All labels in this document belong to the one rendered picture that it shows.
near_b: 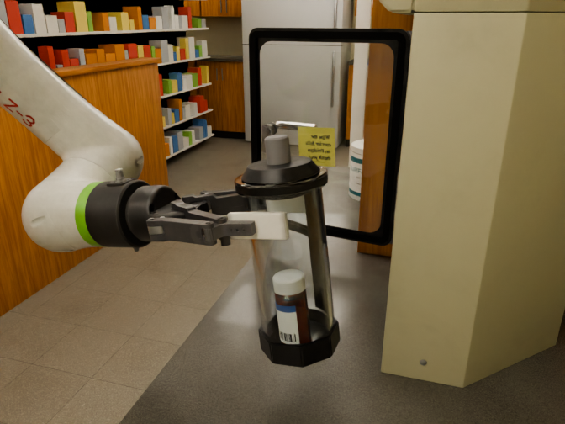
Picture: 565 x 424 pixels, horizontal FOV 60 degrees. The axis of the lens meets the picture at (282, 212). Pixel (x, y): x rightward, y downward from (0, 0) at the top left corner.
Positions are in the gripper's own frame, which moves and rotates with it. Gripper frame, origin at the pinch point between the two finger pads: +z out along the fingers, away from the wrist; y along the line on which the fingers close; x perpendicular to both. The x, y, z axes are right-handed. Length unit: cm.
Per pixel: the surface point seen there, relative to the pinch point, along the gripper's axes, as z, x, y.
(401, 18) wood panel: 9.1, -22.1, 42.4
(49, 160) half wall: -199, 15, 146
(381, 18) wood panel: 5.6, -22.6, 42.1
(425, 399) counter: 14.8, 27.5, 4.6
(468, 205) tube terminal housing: 20.5, 1.8, 7.3
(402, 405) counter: 12.1, 27.2, 2.3
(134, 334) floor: -133, 96, 110
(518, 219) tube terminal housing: 26.0, 4.8, 11.2
